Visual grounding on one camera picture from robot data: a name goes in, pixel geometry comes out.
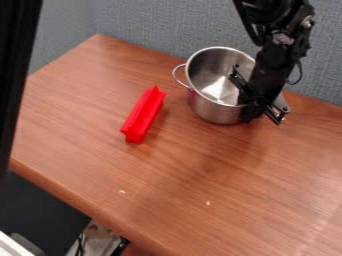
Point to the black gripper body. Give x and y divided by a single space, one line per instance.
265 84

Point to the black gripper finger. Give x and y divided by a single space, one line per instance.
244 95
252 111

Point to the stainless steel pot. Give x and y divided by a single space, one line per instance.
204 76

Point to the red block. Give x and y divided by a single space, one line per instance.
141 116

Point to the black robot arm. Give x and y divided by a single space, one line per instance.
277 25

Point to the white object at corner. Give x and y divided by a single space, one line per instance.
14 245

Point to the black vertical foreground bar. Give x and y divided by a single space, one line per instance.
18 21

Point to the white table leg frame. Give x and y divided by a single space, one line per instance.
97 241

